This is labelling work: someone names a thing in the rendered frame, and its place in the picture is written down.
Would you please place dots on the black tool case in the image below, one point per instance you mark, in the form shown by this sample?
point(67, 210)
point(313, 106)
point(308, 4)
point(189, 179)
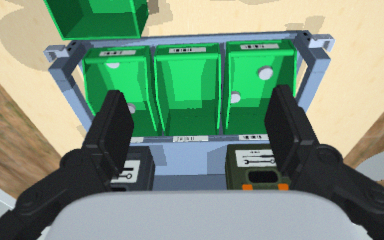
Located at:
point(138, 173)

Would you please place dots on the green bin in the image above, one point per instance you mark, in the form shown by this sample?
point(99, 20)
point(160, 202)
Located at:
point(98, 19)
point(188, 88)
point(243, 59)
point(129, 78)

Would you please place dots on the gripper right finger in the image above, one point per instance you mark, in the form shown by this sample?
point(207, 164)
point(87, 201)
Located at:
point(318, 168)

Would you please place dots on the olive green tool case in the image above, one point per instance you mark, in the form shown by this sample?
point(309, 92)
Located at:
point(252, 167)

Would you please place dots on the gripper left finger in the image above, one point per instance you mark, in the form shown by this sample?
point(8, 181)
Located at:
point(102, 155)

